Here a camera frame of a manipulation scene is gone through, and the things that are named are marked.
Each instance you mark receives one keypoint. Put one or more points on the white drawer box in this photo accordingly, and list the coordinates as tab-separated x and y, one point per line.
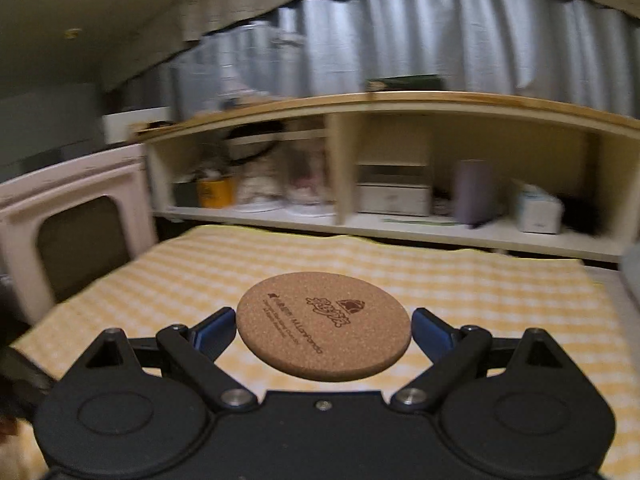
394	195

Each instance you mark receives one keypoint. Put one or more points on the purple cup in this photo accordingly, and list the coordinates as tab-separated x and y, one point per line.
472	192

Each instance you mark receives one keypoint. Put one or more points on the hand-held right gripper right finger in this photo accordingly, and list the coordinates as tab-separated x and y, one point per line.
430	334

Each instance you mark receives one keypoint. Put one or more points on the beige curtain valance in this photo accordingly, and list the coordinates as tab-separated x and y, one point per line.
250	0

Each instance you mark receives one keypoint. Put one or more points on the yellow white checkered cloth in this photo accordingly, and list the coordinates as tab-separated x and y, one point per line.
175	280

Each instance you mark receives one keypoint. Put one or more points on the dark green book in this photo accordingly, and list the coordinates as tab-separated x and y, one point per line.
405	83

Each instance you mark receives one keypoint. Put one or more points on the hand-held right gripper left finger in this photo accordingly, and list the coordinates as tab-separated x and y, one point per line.
217	332

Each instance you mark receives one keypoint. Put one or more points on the clear plastic container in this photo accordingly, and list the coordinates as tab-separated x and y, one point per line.
240	60

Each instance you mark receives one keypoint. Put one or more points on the yellow box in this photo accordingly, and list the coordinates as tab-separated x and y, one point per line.
216	194

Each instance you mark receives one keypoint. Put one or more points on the white tissue box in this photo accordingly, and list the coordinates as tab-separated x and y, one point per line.
537	210

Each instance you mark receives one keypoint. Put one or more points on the small brass ceiling fixture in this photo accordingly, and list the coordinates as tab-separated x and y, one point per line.
73	33

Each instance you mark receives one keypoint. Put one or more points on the clear display case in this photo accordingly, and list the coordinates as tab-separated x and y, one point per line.
257	185
310	187

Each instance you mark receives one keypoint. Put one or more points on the dark green box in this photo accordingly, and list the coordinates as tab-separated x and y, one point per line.
184	195

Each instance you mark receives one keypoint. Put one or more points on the round cork coaster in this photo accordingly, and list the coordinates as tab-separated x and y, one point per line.
320	330

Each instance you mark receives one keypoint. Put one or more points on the cream wooden shelf unit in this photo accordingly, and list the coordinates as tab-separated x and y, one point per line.
400	101

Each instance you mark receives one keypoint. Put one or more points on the grey pleated curtain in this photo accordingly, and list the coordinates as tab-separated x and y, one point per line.
425	35

